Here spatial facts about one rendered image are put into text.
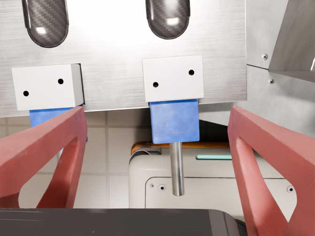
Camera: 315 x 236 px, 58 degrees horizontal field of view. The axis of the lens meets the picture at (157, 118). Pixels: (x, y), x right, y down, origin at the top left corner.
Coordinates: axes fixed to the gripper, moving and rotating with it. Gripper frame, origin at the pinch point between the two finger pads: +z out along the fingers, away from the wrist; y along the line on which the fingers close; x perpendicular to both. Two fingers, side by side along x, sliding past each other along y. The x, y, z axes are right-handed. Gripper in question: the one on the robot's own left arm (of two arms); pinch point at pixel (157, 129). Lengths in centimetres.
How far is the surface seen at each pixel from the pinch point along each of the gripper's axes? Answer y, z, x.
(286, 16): -13.5, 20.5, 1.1
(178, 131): -1.9, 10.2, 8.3
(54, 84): 8.5, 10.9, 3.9
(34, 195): 51, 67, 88
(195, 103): -3.3, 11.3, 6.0
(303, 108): -16.4, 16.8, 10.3
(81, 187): 31, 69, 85
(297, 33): -12.9, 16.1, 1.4
